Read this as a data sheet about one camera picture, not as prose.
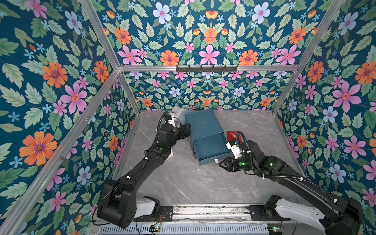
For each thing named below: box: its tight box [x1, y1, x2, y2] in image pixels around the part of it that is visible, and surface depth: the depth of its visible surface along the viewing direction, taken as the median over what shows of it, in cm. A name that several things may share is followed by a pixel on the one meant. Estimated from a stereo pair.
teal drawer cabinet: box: [184, 109, 232, 166], surface depth 81 cm
